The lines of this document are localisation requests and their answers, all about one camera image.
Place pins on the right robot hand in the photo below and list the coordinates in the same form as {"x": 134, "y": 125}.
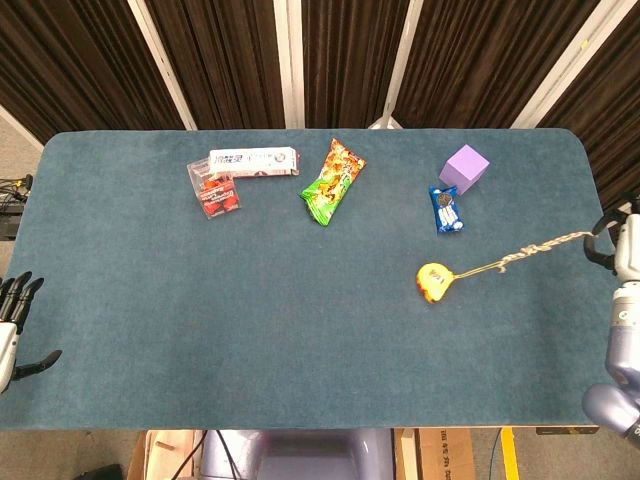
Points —
{"x": 627, "y": 250}

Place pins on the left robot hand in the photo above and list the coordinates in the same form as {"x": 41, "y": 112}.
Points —
{"x": 12, "y": 310}

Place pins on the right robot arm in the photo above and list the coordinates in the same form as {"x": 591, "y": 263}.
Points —
{"x": 622, "y": 350}

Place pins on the dark brown curtain panel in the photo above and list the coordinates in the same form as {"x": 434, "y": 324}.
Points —
{"x": 610, "y": 100}
{"x": 75, "y": 65}
{"x": 475, "y": 60}
{"x": 350, "y": 60}
{"x": 230, "y": 60}

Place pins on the purple cube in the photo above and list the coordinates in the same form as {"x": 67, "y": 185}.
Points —
{"x": 465, "y": 167}

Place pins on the blue cookie packet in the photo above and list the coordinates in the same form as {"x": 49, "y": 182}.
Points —
{"x": 446, "y": 210}

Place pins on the red coffee capsule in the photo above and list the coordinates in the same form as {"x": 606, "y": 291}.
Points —
{"x": 214, "y": 206}
{"x": 230, "y": 202}

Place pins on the clear plastic capsule box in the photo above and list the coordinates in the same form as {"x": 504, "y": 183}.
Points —
{"x": 215, "y": 187}

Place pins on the printed brown cardboard box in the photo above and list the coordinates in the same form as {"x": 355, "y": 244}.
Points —
{"x": 440, "y": 455}

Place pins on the white toothpaste box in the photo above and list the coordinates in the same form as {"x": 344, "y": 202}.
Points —
{"x": 255, "y": 160}

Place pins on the blue felt table cover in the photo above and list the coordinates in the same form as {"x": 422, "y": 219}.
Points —
{"x": 300, "y": 325}

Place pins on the green snack bag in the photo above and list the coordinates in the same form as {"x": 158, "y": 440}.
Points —
{"x": 332, "y": 185}

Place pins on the lavender robot torso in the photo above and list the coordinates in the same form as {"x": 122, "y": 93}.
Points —
{"x": 300, "y": 455}

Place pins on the white frame post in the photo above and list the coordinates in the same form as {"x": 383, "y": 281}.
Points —
{"x": 400, "y": 60}
{"x": 565, "y": 65}
{"x": 290, "y": 60}
{"x": 162, "y": 65}

